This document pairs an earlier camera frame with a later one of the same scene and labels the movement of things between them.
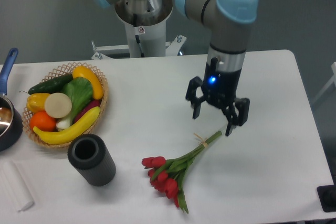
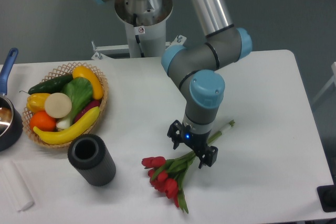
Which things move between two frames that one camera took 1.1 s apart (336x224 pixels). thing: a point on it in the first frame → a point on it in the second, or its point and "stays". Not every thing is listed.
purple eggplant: (96, 103) stays
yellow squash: (83, 71) stays
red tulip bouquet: (166, 176) stays
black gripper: (219, 88) → (197, 141)
